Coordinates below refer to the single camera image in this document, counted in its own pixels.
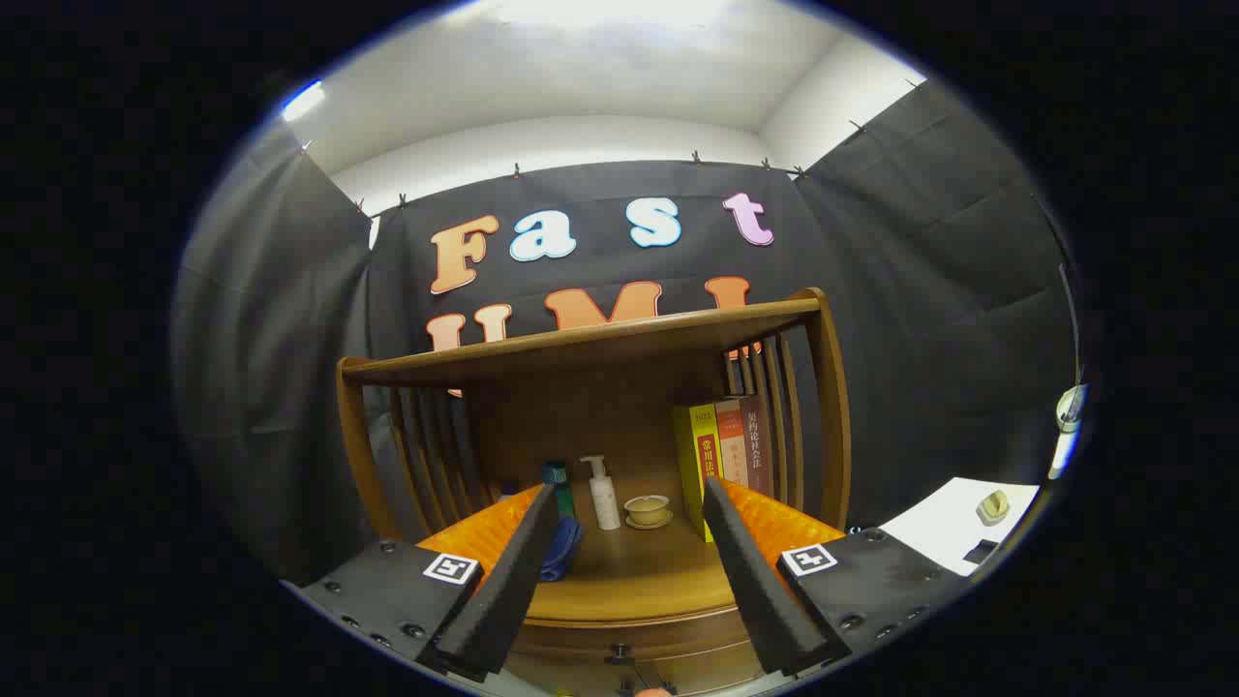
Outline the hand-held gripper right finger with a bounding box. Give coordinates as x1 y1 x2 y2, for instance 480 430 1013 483
702 474 974 679

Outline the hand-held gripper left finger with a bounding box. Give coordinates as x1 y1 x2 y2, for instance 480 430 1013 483
300 482 562 683

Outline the wooden drawer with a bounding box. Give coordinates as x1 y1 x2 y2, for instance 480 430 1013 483
503 610 766 693

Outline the wooden countertop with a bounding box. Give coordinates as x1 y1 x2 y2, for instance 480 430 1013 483
426 465 775 622

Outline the blue towel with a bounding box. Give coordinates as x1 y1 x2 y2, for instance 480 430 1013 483
538 516 585 583

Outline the teal cup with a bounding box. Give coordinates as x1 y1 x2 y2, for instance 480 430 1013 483
540 460 575 519

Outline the white pump bottle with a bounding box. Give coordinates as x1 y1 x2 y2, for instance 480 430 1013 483
579 455 622 531

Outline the beige lidded teacup with saucer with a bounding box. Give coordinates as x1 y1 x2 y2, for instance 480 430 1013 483
623 494 674 530

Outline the yellow book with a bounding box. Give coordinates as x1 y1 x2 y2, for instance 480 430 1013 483
673 402 725 543

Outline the brown book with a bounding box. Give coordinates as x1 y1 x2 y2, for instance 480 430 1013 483
740 394 775 498

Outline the orange beige book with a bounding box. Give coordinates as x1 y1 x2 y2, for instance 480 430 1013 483
714 399 751 490

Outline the white appliance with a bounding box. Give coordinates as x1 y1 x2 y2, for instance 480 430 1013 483
879 476 1042 577

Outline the ceiling light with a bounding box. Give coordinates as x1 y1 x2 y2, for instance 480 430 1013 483
281 80 327 123

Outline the wooden cabinet frame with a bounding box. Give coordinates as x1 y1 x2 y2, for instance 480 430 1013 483
336 287 853 543

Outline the white object on wall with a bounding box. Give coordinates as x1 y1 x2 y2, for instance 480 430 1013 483
1050 382 1090 480

